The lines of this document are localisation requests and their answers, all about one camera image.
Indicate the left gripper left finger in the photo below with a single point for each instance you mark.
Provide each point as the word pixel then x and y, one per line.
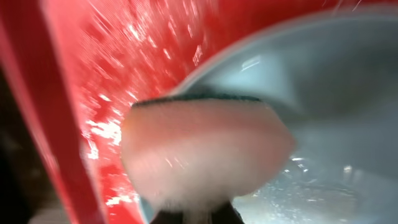
pixel 163 217

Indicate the pink sponge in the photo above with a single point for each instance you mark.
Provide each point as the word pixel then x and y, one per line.
pixel 195 154

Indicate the red plastic tray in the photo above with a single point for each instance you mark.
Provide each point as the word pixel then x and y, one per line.
pixel 75 66

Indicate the mint plate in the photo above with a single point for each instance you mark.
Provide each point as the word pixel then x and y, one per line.
pixel 332 79

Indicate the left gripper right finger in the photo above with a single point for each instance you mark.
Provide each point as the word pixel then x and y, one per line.
pixel 226 214

